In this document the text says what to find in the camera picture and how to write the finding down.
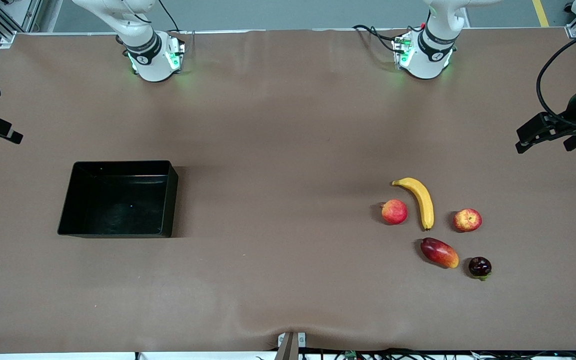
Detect red yellow apple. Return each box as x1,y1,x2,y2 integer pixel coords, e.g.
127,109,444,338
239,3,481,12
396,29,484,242
453,208,483,234

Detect yellow banana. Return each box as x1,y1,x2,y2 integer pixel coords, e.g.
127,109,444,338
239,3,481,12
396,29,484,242
392,177,435,232

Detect black plastic box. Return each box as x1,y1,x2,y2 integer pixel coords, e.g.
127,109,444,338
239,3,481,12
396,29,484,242
57,160,179,239

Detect dark purple round fruit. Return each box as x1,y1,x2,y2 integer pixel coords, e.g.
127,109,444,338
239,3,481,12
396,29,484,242
468,256,493,282

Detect red mango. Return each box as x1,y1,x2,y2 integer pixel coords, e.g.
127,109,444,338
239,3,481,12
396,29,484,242
420,237,460,270

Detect table cover mat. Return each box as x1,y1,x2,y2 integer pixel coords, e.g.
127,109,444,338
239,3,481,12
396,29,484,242
0,27,576,354

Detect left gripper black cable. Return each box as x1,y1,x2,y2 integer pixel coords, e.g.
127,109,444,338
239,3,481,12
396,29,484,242
536,22,576,132

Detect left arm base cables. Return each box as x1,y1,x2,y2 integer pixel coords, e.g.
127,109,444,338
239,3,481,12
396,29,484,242
352,22,426,55

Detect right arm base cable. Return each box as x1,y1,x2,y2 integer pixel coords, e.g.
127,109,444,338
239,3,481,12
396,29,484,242
157,0,182,35

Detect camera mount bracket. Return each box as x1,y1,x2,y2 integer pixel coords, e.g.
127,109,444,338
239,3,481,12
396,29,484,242
277,331,307,360

